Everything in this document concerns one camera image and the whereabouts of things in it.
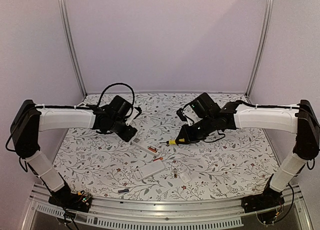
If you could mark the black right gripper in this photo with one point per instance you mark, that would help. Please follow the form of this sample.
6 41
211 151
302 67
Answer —
184 132

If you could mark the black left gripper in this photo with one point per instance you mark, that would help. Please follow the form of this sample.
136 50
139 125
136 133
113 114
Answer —
127 135

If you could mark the yellow handled screwdriver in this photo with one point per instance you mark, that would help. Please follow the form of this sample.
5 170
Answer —
174 142

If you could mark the long white remote with buttons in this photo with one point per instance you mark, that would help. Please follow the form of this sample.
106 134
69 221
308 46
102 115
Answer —
144 146

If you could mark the white battery cover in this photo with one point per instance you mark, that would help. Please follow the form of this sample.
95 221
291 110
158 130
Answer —
185 177

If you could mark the white remote control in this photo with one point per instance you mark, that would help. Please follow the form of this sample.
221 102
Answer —
148 170

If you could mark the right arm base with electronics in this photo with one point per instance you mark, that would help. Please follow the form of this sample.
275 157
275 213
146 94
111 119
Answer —
269 202

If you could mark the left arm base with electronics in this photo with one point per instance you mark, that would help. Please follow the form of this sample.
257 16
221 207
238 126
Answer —
65 198

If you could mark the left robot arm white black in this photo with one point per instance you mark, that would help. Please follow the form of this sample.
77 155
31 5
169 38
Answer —
31 119

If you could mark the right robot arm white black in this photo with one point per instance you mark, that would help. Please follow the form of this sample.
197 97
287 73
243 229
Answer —
298 119

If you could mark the floral patterned table mat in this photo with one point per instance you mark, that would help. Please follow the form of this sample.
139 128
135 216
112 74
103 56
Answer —
238 164

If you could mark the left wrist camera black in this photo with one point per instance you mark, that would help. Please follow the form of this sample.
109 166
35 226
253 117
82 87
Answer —
135 113

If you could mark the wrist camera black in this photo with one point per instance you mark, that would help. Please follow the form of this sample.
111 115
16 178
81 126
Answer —
183 117
135 113

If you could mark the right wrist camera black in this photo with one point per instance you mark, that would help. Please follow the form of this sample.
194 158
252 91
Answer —
183 117

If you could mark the right aluminium frame post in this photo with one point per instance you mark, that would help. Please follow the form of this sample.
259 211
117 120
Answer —
261 45

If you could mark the aluminium frame post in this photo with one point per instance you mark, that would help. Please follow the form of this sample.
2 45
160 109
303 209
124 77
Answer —
71 47
261 45

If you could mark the left aluminium frame post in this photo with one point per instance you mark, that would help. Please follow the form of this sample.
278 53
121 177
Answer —
71 47

